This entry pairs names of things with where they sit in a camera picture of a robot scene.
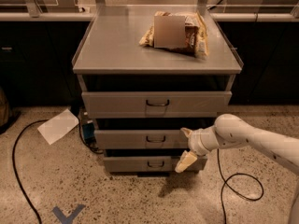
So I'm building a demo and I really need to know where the grey top drawer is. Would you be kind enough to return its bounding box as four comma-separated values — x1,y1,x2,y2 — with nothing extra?
82,91,232,119

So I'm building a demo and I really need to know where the black cable right floor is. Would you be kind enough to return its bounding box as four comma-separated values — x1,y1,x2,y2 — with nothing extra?
215,147,265,224

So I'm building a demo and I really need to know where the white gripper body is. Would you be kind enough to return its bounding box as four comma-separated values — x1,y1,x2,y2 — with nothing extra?
188,127,219,156

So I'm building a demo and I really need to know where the blue tape floor mark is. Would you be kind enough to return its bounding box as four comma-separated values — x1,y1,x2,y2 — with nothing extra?
51,203,86,224

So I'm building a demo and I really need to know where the grey drawer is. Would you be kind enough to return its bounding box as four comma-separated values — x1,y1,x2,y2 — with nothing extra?
82,91,232,119
103,155,208,174
94,130,189,149

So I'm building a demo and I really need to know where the black cable left floor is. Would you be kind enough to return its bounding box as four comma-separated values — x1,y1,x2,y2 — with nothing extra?
11,119,49,224

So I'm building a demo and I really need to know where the grey drawer cabinet frame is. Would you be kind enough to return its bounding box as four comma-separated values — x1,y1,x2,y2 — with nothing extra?
71,5,244,177

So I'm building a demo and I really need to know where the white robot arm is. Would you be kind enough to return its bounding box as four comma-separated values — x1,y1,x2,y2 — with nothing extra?
175,114,299,175

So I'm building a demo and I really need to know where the blue power box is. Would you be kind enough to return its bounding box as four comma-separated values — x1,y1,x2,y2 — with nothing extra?
82,120,95,143

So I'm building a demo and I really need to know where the white paper sheet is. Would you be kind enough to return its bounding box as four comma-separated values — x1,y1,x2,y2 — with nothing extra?
37,109,78,145

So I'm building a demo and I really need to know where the brown yellow snack bag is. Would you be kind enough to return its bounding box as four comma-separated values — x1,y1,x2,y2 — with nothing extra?
139,11,208,57

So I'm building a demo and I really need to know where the black cable floor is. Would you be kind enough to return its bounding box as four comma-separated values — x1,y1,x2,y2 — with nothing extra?
215,147,265,224
11,119,49,224

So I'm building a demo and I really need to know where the brown bag at left edge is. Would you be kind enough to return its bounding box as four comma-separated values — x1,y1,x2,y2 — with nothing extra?
0,87,12,127

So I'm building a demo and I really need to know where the grey bottom drawer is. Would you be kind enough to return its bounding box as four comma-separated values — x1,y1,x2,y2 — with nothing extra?
103,155,208,174

